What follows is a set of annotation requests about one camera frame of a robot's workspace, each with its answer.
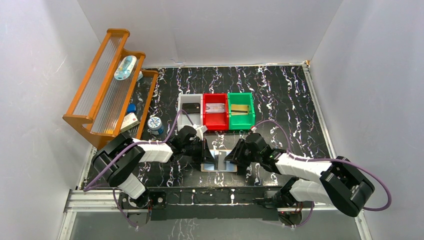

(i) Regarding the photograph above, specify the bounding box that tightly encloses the beige leather card holder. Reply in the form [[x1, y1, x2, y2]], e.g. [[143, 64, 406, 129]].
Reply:
[[200, 149, 237, 173]]

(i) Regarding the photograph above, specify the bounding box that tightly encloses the black chip card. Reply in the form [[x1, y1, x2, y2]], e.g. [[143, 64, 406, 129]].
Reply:
[[214, 150, 228, 171]]

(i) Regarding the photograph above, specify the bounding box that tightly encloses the gold card in green bin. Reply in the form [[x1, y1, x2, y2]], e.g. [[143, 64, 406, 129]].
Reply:
[[230, 104, 249, 109]]

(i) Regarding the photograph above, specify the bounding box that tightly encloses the silver card in red bin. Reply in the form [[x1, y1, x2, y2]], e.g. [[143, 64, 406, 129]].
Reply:
[[205, 103, 225, 109]]

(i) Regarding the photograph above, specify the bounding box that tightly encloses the red plastic bin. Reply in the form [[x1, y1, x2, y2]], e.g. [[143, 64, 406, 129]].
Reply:
[[203, 93, 229, 131]]

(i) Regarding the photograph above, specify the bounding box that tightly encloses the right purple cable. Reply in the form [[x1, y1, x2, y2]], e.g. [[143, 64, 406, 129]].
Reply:
[[253, 119, 392, 229]]

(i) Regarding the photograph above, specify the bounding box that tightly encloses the white red small box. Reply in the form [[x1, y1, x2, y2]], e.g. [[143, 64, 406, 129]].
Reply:
[[120, 112, 140, 133]]

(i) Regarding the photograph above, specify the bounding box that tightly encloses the purple cable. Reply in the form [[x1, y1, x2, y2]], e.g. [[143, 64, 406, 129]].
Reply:
[[82, 109, 196, 229], [253, 119, 392, 229]]

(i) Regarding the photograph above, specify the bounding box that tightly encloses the blue bottle cap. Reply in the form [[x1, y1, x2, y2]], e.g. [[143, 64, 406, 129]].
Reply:
[[126, 103, 137, 114]]

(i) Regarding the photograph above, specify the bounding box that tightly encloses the wooden three-tier shelf rack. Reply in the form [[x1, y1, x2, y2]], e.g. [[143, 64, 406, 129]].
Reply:
[[62, 28, 159, 149]]

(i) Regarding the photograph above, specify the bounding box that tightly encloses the blue white round tin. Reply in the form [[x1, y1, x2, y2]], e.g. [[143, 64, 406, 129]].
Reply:
[[147, 116, 164, 135]]

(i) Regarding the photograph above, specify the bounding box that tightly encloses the gold card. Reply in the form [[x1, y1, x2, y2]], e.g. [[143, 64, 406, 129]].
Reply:
[[231, 108, 249, 115], [230, 104, 249, 109]]

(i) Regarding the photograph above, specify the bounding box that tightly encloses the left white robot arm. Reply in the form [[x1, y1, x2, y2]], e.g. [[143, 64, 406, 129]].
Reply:
[[91, 125, 215, 208]]

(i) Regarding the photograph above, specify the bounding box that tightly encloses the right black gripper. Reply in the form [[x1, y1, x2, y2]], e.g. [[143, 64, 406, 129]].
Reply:
[[225, 138, 262, 168]]

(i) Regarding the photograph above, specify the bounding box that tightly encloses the green plastic bin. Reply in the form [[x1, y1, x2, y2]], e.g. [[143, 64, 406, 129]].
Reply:
[[227, 92, 256, 130]]

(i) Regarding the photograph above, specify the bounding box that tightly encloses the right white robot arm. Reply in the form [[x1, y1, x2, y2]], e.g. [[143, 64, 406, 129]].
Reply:
[[225, 132, 375, 217]]

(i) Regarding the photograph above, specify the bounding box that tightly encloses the white plastic bin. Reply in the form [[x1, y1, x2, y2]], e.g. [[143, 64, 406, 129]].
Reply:
[[177, 94, 204, 130]]

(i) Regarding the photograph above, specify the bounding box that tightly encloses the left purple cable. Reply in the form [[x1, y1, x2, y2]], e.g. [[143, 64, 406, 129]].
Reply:
[[82, 109, 196, 229]]

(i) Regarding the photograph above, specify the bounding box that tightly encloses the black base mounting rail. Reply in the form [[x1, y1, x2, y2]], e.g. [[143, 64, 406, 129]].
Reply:
[[145, 186, 316, 222]]

